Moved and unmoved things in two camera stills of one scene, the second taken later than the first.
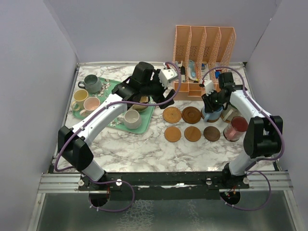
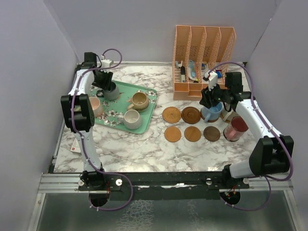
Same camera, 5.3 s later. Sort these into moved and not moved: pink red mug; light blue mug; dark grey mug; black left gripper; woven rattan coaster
Moved: black left gripper; dark grey mug
Not moved: light blue mug; pink red mug; woven rattan coaster
